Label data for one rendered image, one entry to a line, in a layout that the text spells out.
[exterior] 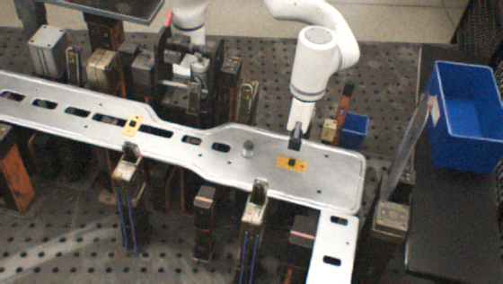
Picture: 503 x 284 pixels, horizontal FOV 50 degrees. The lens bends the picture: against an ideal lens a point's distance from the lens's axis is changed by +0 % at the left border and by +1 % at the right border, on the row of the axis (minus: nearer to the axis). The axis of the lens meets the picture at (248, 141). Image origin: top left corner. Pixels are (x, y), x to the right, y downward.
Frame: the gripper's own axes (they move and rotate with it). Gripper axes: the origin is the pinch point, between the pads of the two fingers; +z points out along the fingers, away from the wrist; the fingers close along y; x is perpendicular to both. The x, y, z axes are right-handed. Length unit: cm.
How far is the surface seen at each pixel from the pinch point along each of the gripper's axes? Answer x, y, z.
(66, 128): -63, 7, 12
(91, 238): -53, 22, 42
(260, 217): -3.8, 22.7, 7.6
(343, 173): 14.4, -1.4, 12.0
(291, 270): 6.8, 22.6, 28.3
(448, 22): 76, -247, 112
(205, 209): -18.4, 20.5, 13.9
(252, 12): -56, -211, 112
